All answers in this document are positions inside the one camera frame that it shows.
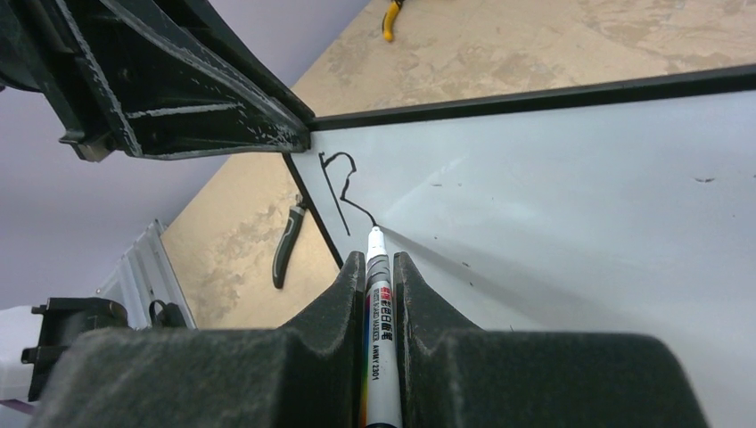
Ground small black-framed whiteboard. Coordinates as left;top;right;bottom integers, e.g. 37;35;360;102
288;65;755;427

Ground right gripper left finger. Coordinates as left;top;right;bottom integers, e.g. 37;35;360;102
31;252;366;427

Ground white whiteboard marker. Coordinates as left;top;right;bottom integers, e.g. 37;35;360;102
359;226;403;427

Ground yellow handled pliers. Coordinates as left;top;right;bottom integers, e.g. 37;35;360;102
381;0;404;43

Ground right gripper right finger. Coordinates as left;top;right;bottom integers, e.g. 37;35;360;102
393;252;707;427

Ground black handled pliers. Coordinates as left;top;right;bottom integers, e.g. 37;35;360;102
272;194;307;289

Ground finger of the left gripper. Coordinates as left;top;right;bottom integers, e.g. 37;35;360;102
1;0;314;162

